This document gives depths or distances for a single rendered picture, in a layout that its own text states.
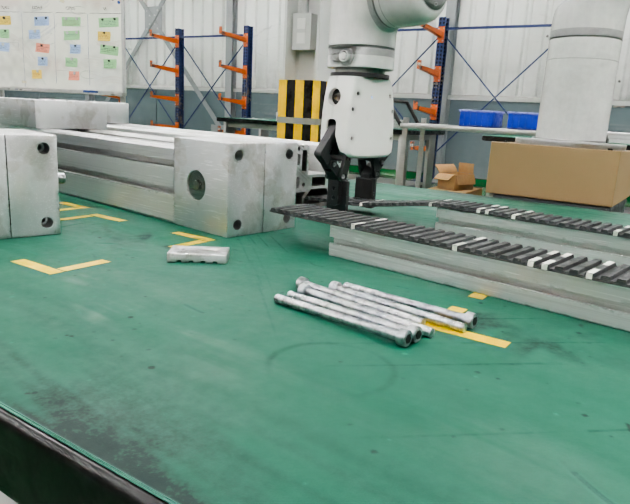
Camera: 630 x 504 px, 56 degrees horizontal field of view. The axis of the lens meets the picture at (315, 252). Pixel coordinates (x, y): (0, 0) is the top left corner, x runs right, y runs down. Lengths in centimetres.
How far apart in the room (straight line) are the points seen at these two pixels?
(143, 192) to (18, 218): 16
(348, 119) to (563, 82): 52
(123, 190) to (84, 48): 575
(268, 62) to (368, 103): 988
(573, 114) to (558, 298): 73
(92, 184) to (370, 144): 36
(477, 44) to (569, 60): 766
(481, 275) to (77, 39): 618
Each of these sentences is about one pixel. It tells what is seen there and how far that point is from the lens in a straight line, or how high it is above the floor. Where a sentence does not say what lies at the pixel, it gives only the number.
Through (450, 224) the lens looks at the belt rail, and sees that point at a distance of 70.
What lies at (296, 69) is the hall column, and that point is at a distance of 425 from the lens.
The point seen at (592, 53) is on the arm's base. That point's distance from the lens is 116.
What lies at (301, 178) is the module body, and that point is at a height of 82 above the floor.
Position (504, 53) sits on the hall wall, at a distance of 872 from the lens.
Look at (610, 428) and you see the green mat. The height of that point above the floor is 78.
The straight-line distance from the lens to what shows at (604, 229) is 63.
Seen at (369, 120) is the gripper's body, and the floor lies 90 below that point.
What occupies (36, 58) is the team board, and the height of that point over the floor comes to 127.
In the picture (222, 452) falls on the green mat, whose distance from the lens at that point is 25.
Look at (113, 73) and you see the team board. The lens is 630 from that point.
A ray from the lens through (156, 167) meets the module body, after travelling 70.
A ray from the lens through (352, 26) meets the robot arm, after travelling 76.
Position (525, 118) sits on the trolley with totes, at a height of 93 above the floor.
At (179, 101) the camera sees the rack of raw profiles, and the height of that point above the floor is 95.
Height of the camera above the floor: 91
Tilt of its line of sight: 13 degrees down
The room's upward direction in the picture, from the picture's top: 3 degrees clockwise
